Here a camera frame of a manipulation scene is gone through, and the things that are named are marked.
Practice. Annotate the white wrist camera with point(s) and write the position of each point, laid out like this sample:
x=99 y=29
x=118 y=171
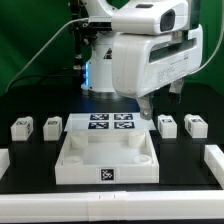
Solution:
x=151 y=17

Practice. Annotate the white left fence bar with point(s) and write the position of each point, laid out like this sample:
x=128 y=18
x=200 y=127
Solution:
x=4 y=161

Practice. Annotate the white square tabletop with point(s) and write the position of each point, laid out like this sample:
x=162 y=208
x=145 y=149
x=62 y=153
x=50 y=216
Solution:
x=107 y=157

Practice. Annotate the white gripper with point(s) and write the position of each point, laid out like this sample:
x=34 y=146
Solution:
x=142 y=64

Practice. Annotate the white right fence bar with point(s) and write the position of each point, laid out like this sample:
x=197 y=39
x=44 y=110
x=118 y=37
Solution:
x=214 y=158

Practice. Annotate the white sheet with tags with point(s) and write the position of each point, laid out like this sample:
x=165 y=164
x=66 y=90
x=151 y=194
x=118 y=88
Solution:
x=85 y=121

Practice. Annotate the white front fence bar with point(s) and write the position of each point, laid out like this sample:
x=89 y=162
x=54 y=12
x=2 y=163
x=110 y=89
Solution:
x=103 y=206

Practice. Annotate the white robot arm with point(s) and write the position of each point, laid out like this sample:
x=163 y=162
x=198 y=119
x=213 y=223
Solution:
x=99 y=31

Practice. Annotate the white fence bar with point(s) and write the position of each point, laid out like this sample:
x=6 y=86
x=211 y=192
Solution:
x=214 y=158
x=103 y=206
x=4 y=161

